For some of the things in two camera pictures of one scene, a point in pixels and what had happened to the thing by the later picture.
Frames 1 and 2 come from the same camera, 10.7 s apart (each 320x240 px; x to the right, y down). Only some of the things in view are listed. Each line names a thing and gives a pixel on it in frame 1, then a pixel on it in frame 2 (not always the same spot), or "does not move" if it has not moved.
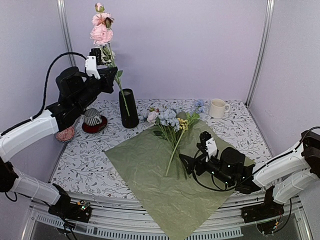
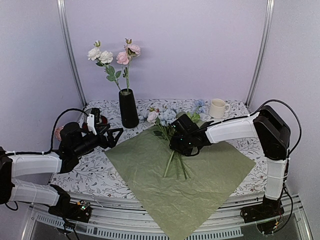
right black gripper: x=200 y=161 to x=174 y=145
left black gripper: x=108 y=77 to x=111 y=142
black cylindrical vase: x=131 y=121 does not move
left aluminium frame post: x=64 y=22 does not move
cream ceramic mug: x=217 y=107 does not move
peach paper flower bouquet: x=173 y=124 does not move
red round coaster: x=95 y=128 does not move
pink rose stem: x=101 y=33 to x=123 y=57
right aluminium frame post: x=269 y=14 does not move
